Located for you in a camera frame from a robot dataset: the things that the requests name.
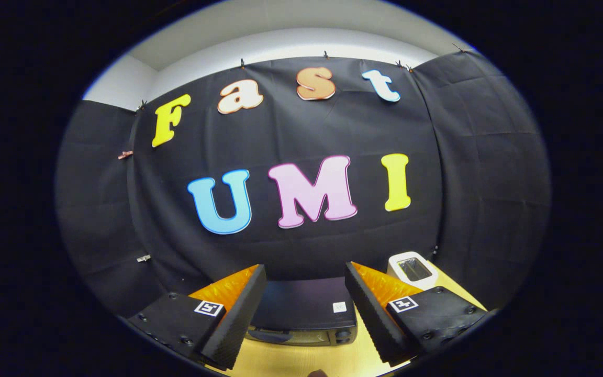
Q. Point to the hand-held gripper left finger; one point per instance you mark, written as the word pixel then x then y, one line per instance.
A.
pixel 238 314

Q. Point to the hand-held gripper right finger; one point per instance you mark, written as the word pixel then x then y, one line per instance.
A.
pixel 369 314

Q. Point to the black toaster oven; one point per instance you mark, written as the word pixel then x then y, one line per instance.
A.
pixel 301 301

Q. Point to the white toaster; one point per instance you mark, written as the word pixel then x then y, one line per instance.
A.
pixel 398 262

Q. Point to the red clothes peg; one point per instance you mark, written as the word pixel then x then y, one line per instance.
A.
pixel 125 155

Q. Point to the row of black binder clips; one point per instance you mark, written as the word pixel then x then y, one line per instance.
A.
pixel 326 54

